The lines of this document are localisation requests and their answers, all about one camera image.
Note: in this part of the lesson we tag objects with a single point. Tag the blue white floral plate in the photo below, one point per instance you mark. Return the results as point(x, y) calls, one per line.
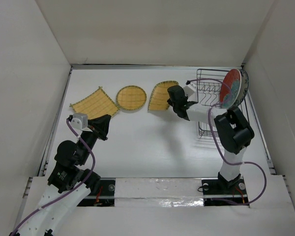
point(243, 87)

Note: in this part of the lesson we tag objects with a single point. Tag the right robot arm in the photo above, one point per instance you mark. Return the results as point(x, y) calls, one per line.
point(233, 129)

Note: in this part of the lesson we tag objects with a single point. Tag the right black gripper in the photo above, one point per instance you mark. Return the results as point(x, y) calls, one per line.
point(170, 102)

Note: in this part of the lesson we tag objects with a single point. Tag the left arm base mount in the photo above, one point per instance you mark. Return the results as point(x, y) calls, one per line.
point(103, 196)

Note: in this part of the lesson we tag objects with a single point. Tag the black wire dish rack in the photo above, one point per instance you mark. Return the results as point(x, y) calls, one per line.
point(209, 82)

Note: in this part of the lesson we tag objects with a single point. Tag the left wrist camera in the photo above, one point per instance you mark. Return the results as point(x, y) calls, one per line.
point(79, 121)

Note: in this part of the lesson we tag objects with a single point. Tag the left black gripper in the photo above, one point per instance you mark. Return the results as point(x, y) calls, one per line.
point(102, 126)

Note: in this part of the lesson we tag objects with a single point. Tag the round bamboo tray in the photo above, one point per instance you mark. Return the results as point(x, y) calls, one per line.
point(131, 98)

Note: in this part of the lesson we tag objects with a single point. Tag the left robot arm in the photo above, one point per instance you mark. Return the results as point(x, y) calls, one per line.
point(71, 180)

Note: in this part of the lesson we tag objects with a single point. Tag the square bamboo tray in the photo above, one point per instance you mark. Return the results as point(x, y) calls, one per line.
point(96, 105)

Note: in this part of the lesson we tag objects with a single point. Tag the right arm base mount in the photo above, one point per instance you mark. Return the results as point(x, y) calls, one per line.
point(218, 192)

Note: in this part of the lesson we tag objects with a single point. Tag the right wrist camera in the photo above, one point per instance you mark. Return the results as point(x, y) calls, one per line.
point(190, 89)

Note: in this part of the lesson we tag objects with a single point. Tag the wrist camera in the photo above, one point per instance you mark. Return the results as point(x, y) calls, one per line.
point(79, 121)
point(190, 89)

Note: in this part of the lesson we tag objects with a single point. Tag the red teal floral plate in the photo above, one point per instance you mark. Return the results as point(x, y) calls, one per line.
point(230, 88)

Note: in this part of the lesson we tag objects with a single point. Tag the scoop-shaped bamboo tray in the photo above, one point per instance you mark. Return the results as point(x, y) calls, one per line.
point(159, 96)

